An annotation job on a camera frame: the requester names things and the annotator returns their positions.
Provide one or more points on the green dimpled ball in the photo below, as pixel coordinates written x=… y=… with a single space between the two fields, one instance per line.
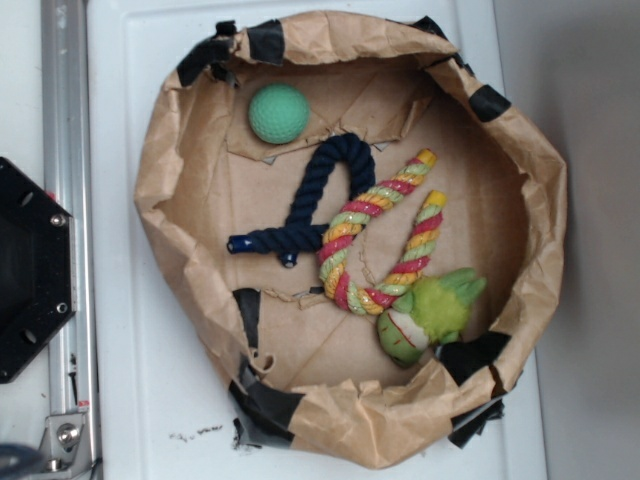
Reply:
x=278 y=113

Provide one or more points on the brown paper bag bin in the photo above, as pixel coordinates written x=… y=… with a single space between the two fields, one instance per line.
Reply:
x=300 y=369

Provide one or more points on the green plush toy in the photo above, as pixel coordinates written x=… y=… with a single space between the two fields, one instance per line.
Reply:
x=433 y=312

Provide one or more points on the multicolour striped rope toy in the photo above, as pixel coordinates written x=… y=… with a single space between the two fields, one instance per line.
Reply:
x=380 y=243

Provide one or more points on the navy blue rope toy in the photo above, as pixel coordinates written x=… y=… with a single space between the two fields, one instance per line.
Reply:
x=299 y=234

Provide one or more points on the aluminium extrusion rail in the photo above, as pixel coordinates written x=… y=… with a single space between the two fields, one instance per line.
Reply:
x=72 y=356

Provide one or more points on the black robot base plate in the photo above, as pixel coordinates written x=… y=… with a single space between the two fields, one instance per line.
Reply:
x=36 y=270

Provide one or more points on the metal corner bracket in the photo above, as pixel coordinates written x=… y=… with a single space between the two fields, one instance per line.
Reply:
x=65 y=446

